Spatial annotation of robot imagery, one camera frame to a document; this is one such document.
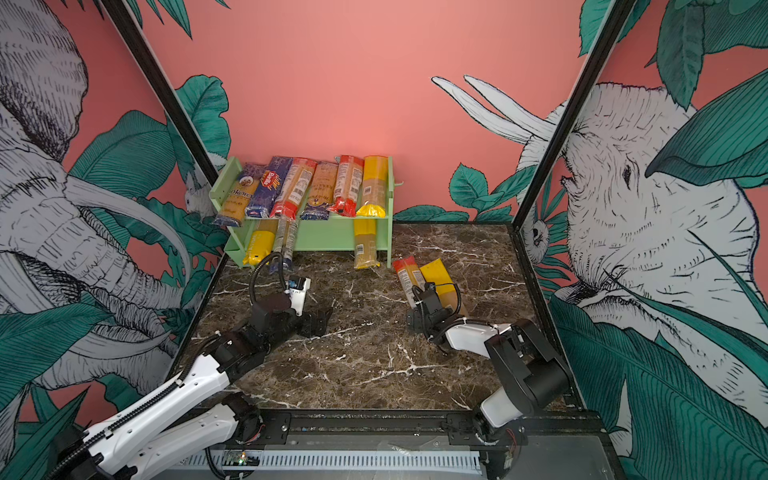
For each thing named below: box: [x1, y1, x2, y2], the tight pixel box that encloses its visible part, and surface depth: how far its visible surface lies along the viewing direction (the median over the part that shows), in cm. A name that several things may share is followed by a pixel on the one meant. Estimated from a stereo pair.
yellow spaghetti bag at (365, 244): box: [353, 219, 381, 270], surface depth 95 cm
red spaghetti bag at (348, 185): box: [329, 155, 365, 217], surface depth 89 cm
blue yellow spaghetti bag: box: [213, 164, 265, 227], surface depth 87 cm
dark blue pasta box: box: [245, 157, 293, 218], surface depth 89 cm
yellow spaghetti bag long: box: [356, 155, 389, 218], surface depth 89 cm
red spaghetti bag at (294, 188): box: [270, 157, 318, 220], surface depth 88 cm
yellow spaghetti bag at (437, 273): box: [419, 258, 468, 317], surface depth 106 cm
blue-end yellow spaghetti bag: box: [300, 161, 339, 220], surface depth 88 cm
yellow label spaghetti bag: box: [243, 219, 279, 266], surface depth 96 cm
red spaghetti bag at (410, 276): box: [392, 256, 427, 309], surface depth 103 cm
